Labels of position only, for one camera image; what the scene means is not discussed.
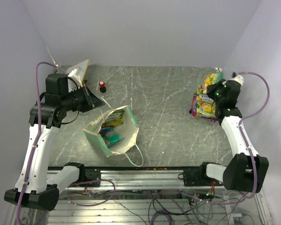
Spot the yellow green candy packet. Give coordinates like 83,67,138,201
101,109,125,128

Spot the small whiteboard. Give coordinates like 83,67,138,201
66,59,90,82

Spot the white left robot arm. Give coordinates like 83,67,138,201
4,74,104,211

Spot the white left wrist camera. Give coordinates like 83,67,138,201
67,67,83,91

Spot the green illustrated paper bag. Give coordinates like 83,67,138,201
83,98,144,167

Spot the teal candy packet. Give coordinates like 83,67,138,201
99,127,125,148

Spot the green spring tea candy packet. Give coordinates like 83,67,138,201
195,72,223,95

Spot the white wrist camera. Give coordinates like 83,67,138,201
232,72,244,86
67,67,83,91

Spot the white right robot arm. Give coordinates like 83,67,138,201
197,75,269,195

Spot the aluminium front base frame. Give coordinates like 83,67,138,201
15,166,264,190

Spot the purple Fox's candy packet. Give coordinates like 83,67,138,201
189,93,220,122

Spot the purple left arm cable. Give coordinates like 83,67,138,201
15,61,68,225

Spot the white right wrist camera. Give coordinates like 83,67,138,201
232,72,244,86

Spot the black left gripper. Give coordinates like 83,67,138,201
62,82,105,113

